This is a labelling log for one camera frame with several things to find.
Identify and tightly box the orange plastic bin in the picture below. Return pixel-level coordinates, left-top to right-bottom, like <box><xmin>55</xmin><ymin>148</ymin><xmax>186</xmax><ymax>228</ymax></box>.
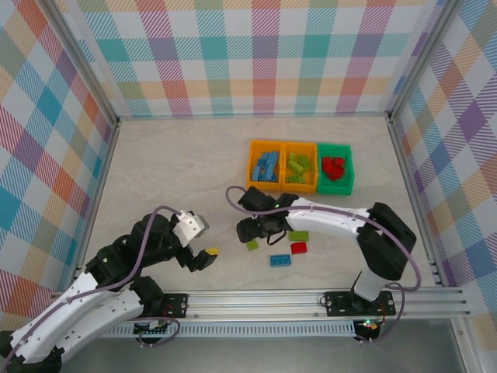
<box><xmin>280</xmin><ymin>141</ymin><xmax>319</xmax><ymax>194</ymax></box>
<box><xmin>245</xmin><ymin>139</ymin><xmax>287</xmax><ymax>192</ymax></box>

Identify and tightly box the green plastic bin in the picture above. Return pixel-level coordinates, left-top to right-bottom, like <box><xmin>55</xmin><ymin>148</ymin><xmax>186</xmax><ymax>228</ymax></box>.
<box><xmin>315</xmin><ymin>142</ymin><xmax>356</xmax><ymax>196</ymax></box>

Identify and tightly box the small black electronics board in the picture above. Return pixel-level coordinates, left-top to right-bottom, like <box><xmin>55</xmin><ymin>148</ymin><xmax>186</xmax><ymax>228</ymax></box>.
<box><xmin>353</xmin><ymin>318</ymin><xmax>382</xmax><ymax>340</ymax></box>
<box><xmin>133</xmin><ymin>318</ymin><xmax>172</xmax><ymax>336</ymax></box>

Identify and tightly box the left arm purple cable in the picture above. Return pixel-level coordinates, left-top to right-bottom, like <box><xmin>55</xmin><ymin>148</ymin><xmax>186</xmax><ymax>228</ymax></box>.
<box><xmin>0</xmin><ymin>205</ymin><xmax>182</xmax><ymax>347</ymax></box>

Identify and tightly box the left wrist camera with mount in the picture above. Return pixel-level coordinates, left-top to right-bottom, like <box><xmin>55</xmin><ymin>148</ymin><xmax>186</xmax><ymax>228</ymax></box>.
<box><xmin>172</xmin><ymin>210</ymin><xmax>211</xmax><ymax>247</ymax></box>

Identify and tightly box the aluminium front rail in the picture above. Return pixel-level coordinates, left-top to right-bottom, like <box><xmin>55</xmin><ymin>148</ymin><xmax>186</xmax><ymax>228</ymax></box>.
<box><xmin>41</xmin><ymin>286</ymin><xmax>474</xmax><ymax>322</ymax></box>

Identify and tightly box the aluminium side rail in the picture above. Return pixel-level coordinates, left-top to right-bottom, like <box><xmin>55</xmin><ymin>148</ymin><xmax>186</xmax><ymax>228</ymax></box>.
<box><xmin>75</xmin><ymin>118</ymin><xmax>121</xmax><ymax>291</ymax></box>
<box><xmin>387</xmin><ymin>116</ymin><xmax>447</xmax><ymax>288</ymax></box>

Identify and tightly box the white slotted cable duct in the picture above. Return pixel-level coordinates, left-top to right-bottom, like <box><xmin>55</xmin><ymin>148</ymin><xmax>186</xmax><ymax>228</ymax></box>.
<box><xmin>96</xmin><ymin>323</ymin><xmax>357</xmax><ymax>340</ymax></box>

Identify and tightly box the aluminium frame post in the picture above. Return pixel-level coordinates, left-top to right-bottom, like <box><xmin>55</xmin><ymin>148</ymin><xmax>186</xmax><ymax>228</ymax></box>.
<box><xmin>387</xmin><ymin>0</ymin><xmax>463</xmax><ymax>121</ymax></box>
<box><xmin>46</xmin><ymin>0</ymin><xmax>120</xmax><ymax>127</ymax></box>

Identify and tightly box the aluminium frame leg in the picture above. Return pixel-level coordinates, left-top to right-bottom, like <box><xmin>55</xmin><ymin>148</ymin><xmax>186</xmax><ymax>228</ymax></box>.
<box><xmin>450</xmin><ymin>318</ymin><xmax>481</xmax><ymax>373</ymax></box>

